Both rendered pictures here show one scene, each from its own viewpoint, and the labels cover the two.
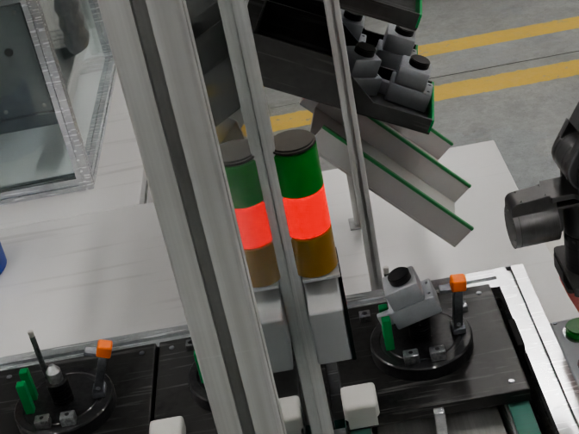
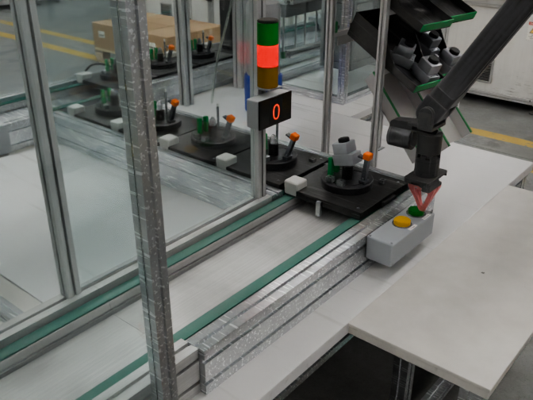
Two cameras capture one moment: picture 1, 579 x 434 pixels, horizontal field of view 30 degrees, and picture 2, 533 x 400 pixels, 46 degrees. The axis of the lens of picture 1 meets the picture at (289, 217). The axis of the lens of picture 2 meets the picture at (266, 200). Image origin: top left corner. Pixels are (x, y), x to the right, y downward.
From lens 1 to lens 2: 0.95 m
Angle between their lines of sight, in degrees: 33
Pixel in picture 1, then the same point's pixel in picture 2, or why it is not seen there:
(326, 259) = (266, 81)
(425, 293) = (350, 153)
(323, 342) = (249, 115)
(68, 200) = not seen: hidden behind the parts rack
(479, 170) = (505, 168)
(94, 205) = (334, 109)
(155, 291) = (311, 142)
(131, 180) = (359, 109)
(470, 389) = (339, 201)
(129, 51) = not seen: outside the picture
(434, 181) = not seen: hidden behind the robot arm
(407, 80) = (422, 66)
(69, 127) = (342, 70)
